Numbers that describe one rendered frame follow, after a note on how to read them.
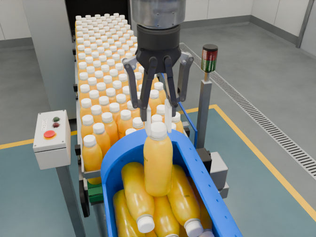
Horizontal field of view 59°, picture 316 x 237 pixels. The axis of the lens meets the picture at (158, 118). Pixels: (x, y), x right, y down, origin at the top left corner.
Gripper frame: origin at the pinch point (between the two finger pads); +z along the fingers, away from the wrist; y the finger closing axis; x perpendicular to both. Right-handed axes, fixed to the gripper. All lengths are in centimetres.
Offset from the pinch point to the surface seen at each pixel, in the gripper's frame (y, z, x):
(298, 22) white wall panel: 313, 103, 329
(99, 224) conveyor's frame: -20, 106, 51
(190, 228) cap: 4.2, 22.1, -13.3
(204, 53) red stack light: 33, 11, 53
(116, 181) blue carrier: -9.7, 28.2, 10.1
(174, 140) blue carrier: 5.7, 11.8, 5.2
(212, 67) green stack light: 37, 17, 51
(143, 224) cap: -5.8, 22.1, -9.5
